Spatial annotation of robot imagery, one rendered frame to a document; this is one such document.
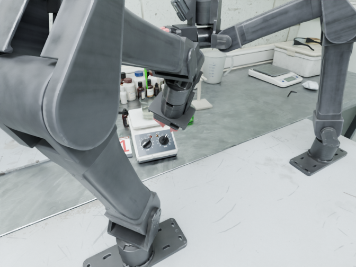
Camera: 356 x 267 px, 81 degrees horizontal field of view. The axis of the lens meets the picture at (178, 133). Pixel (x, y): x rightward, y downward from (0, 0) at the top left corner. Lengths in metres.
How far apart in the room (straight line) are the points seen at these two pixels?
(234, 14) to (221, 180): 1.08
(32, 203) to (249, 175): 0.58
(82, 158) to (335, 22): 0.55
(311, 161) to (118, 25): 0.68
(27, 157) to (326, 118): 0.88
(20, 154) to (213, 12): 0.71
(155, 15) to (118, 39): 1.00
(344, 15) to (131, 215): 0.56
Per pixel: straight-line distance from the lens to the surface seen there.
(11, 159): 0.83
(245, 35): 0.62
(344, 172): 0.79
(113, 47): 0.18
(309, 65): 1.49
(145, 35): 0.26
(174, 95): 0.42
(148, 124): 0.67
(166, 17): 1.21
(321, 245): 0.58
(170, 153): 0.66
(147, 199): 0.34
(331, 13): 0.60
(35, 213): 0.63
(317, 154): 0.76
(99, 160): 0.21
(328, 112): 0.68
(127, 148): 0.70
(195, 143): 0.73
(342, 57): 0.64
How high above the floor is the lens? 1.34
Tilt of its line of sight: 35 degrees down
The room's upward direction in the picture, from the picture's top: straight up
